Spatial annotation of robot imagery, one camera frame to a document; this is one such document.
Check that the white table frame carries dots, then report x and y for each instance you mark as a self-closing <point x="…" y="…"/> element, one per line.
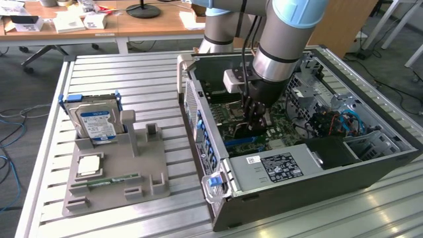
<point x="382" y="24"/>

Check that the grey cup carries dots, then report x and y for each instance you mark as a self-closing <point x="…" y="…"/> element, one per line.
<point x="48" y="3"/>

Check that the black and white box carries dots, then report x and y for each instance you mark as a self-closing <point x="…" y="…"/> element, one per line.
<point x="28" y="26"/>

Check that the white labelled box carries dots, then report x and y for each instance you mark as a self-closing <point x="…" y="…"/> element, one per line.
<point x="93" y="22"/>

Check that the wooden cabinet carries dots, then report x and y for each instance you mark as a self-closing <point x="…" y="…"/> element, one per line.
<point x="347" y="19"/>

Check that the tape roll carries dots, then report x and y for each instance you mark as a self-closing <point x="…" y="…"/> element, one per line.
<point x="63" y="2"/>

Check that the wooden desk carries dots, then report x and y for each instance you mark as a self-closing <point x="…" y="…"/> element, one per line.
<point x="148" y="24"/>

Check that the blue case latch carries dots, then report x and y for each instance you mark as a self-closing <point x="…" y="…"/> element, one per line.
<point x="215" y="181"/>

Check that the silver chipset heat sink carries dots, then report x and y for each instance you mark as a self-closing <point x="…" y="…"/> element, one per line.
<point x="277" y="145"/>

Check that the grey power supply unit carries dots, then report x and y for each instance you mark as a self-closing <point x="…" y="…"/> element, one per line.
<point x="251" y="178"/>

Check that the black lamp base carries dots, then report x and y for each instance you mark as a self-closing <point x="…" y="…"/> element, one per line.
<point x="143" y="12"/>

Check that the green motherboard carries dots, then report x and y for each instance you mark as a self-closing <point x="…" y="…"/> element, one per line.
<point x="280" y="134"/>

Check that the silver CPU chip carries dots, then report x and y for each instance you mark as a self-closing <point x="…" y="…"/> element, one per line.
<point x="88" y="166"/>

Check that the printed papers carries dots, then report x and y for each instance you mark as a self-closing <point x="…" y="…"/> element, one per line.
<point x="11" y="10"/>

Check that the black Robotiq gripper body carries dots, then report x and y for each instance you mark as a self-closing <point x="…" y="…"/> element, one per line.
<point x="267" y="94"/>

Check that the CPU socket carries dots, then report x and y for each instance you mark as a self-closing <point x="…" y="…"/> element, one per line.
<point x="232" y="111"/>

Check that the dark grey PC case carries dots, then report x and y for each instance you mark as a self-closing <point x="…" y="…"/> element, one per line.
<point x="297" y="198"/>

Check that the green RAM stick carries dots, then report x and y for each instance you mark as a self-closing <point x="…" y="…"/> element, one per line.
<point x="105" y="181"/>

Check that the hard disk with blue bracket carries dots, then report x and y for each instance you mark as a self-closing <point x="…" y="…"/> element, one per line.
<point x="95" y="121"/>

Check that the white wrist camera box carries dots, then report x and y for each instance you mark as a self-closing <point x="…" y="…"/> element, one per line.
<point x="231" y="81"/>

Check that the white open box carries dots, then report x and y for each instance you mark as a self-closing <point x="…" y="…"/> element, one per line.
<point x="67" y="24"/>

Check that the metal disk bay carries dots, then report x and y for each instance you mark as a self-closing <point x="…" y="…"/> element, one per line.
<point x="373" y="146"/>

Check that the black chair base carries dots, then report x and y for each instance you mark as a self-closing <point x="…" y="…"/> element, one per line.
<point x="43" y="53"/>

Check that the black Nvidia graphics card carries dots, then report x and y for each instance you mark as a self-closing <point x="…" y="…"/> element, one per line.
<point x="240" y="134"/>

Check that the grey parts rack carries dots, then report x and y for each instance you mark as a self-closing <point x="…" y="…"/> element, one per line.
<point x="119" y="163"/>

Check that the white booklet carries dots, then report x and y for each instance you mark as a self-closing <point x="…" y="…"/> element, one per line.
<point x="189" y="22"/>

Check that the perforated metal drive cage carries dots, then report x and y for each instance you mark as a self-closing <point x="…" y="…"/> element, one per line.
<point x="303" y="99"/>

